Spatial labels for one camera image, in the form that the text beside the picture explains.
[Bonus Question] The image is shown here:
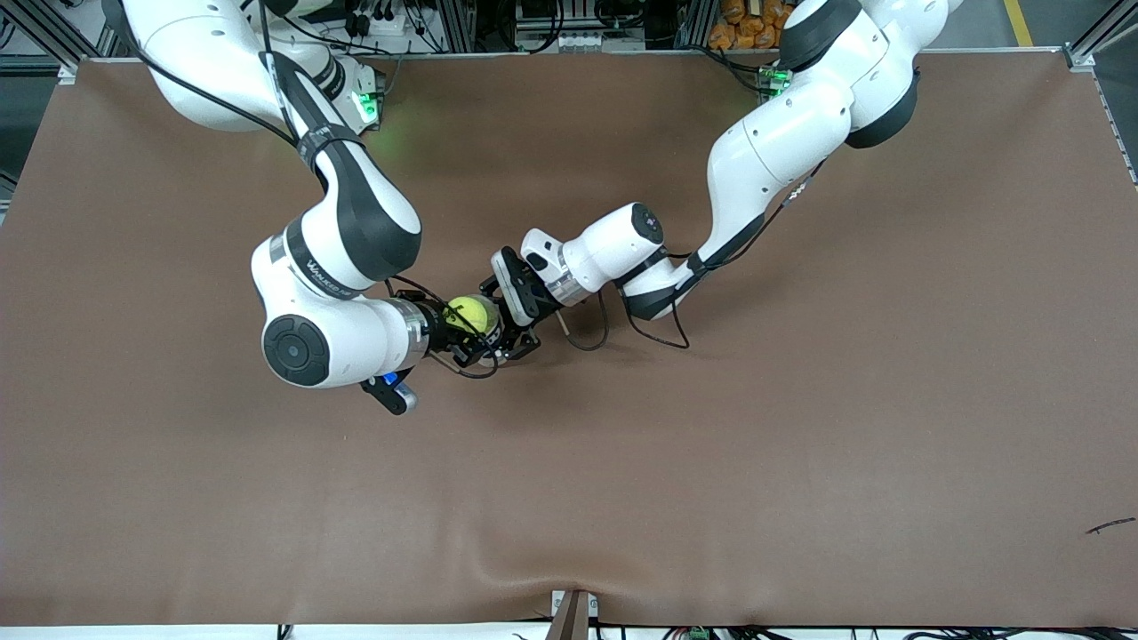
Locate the white blue tennis ball can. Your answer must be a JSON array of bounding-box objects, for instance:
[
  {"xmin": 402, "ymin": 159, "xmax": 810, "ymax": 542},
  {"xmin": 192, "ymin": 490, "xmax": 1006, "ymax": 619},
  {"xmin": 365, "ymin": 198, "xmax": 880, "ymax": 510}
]
[{"xmin": 442, "ymin": 293, "xmax": 510, "ymax": 369}]

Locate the yellow tennis ball large print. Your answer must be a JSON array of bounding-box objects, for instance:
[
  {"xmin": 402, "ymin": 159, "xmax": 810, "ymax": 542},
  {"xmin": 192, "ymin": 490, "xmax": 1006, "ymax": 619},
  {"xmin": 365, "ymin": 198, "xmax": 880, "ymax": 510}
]
[{"xmin": 445, "ymin": 296, "xmax": 501, "ymax": 337}]

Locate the brown table cover mat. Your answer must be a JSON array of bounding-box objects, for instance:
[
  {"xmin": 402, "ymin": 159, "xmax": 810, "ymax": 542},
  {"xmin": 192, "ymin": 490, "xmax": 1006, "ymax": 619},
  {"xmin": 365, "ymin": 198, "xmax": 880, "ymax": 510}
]
[{"xmin": 0, "ymin": 49, "xmax": 1138, "ymax": 628}]

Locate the white terminal block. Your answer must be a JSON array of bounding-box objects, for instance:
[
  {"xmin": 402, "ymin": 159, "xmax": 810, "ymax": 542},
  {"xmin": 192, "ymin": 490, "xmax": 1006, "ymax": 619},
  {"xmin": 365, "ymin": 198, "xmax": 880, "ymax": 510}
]
[{"xmin": 516, "ymin": 30, "xmax": 607, "ymax": 54}]

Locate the white power strip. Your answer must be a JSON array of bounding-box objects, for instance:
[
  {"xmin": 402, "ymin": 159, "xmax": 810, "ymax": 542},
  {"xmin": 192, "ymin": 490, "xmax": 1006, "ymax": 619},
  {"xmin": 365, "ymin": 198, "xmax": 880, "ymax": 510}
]
[{"xmin": 351, "ymin": 7, "xmax": 421, "ymax": 38}]

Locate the orange packaged items pile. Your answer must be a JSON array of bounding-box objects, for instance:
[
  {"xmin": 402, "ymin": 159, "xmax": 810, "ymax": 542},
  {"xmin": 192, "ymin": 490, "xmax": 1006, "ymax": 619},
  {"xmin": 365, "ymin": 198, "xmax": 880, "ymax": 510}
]
[{"xmin": 709, "ymin": 0, "xmax": 788, "ymax": 51}]

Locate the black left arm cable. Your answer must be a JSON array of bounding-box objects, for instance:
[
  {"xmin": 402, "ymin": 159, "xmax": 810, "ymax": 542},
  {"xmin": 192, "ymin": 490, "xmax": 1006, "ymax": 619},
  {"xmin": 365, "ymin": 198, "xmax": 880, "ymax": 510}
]
[{"xmin": 556, "ymin": 156, "xmax": 828, "ymax": 352}]

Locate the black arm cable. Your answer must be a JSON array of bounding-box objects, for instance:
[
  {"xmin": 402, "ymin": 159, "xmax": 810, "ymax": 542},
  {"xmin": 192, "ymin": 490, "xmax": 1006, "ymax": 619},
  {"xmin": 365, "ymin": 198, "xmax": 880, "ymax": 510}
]
[
  {"xmin": 102, "ymin": 0, "xmax": 503, "ymax": 381},
  {"xmin": 556, "ymin": 156, "xmax": 828, "ymax": 352}
]

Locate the brown table edge bracket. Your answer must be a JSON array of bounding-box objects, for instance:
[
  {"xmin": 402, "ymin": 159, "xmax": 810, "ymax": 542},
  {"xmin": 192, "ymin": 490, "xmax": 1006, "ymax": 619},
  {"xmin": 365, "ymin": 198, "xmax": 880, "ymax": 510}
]
[{"xmin": 549, "ymin": 589, "xmax": 599, "ymax": 640}]

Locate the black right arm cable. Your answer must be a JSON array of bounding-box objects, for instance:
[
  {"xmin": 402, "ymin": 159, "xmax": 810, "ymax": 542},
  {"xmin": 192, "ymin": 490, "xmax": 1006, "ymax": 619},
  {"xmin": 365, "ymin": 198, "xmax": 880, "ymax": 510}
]
[{"xmin": 102, "ymin": 0, "xmax": 503, "ymax": 381}]

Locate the aluminium frame post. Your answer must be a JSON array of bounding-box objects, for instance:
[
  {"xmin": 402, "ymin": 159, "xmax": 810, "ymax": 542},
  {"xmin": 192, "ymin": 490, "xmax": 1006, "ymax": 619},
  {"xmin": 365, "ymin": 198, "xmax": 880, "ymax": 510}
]
[
  {"xmin": 1065, "ymin": 0, "xmax": 1138, "ymax": 70},
  {"xmin": 0, "ymin": 0, "xmax": 121, "ymax": 72}
]

